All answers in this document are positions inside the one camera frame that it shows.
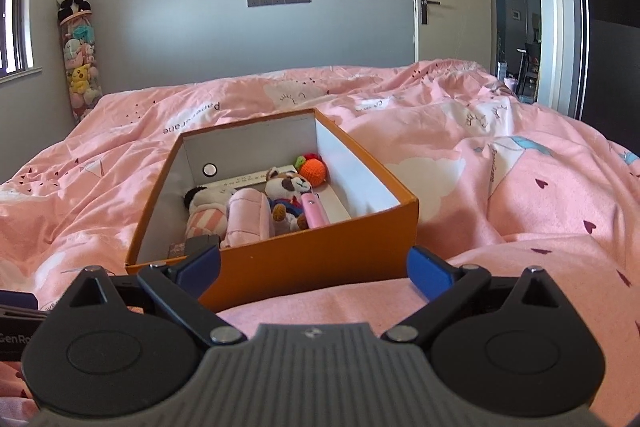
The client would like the white door frame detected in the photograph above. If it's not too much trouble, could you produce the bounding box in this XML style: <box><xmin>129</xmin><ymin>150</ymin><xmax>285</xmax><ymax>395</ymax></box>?
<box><xmin>545</xmin><ymin>0</ymin><xmax>588</xmax><ymax>120</ymax></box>

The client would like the dark wardrobe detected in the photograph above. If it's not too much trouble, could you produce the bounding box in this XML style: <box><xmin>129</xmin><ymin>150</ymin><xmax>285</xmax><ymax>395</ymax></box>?
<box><xmin>582</xmin><ymin>0</ymin><xmax>640</xmax><ymax>142</ymax></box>

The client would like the pink leather passport holder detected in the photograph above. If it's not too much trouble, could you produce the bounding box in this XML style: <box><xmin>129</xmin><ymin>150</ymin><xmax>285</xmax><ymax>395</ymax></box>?
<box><xmin>300</xmin><ymin>194</ymin><xmax>331</xmax><ymax>229</ymax></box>

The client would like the pink printed blanket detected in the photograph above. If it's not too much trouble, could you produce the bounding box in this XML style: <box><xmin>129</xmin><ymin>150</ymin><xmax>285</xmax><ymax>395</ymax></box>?
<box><xmin>0</xmin><ymin>59</ymin><xmax>640</xmax><ymax>427</ymax></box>

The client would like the dark door handle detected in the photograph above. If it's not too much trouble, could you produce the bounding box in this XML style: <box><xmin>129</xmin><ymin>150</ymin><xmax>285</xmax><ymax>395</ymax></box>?
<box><xmin>419</xmin><ymin>0</ymin><xmax>442</xmax><ymax>26</ymax></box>

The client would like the orange crochet fruit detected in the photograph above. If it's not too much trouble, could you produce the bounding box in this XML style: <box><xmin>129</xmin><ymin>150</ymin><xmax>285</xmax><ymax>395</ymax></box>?
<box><xmin>299</xmin><ymin>158</ymin><xmax>329</xmax><ymax>184</ymax></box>

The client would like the clear tube of plush toys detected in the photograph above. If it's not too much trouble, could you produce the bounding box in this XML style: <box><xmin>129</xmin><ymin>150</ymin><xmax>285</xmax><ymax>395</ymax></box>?
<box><xmin>60</xmin><ymin>11</ymin><xmax>104</xmax><ymax>124</ymax></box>

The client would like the orange cardboard box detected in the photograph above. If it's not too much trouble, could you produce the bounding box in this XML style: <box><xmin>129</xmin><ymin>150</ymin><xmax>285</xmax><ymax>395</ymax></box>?
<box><xmin>125</xmin><ymin>108</ymin><xmax>420</xmax><ymax>314</ymax></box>

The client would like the pink panda plush toy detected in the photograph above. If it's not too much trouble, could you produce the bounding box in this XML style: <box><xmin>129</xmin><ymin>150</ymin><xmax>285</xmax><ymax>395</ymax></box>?
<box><xmin>220</xmin><ymin>188</ymin><xmax>274</xmax><ymax>249</ymax></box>

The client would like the striped-dress panda plush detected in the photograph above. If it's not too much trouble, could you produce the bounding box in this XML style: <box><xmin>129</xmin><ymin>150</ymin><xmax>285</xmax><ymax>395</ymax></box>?
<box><xmin>182</xmin><ymin>186</ymin><xmax>236</xmax><ymax>239</ymax></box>

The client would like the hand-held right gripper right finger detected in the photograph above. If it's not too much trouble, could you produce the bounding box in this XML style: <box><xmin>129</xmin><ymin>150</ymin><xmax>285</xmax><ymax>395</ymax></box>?
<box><xmin>387</xmin><ymin>247</ymin><xmax>583</xmax><ymax>348</ymax></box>

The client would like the white rectangular box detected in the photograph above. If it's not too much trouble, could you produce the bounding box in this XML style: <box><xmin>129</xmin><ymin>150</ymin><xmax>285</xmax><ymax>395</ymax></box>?
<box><xmin>205</xmin><ymin>163</ymin><xmax>352</xmax><ymax>228</ymax></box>

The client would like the brown dog plush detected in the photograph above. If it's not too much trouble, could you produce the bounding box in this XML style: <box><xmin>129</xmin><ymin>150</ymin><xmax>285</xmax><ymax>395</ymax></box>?
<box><xmin>264</xmin><ymin>166</ymin><xmax>316</xmax><ymax>236</ymax></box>

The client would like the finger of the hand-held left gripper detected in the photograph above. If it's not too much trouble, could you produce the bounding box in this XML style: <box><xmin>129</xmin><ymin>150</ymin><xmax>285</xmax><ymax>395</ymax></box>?
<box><xmin>0</xmin><ymin>309</ymin><xmax>48</xmax><ymax>362</ymax></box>
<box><xmin>0</xmin><ymin>289</ymin><xmax>38</xmax><ymax>309</ymax></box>

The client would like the dark grey gift box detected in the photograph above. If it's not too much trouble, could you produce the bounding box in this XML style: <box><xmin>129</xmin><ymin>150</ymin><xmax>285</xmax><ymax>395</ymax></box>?
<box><xmin>167</xmin><ymin>234</ymin><xmax>222</xmax><ymax>259</ymax></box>

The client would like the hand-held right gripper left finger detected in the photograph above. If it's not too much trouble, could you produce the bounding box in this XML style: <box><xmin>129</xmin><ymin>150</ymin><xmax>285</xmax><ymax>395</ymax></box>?
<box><xmin>47</xmin><ymin>244</ymin><xmax>247</xmax><ymax>345</ymax></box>

